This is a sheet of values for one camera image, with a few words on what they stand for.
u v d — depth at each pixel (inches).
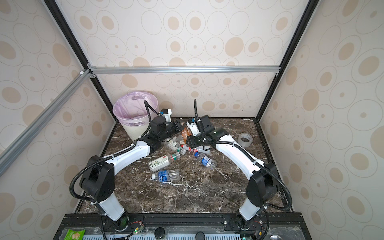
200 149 27.5
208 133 22.9
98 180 18.0
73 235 27.0
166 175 33.2
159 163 35.2
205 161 35.7
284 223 29.3
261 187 17.4
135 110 39.6
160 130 26.4
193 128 28.8
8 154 20.1
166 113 30.4
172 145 38.2
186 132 31.3
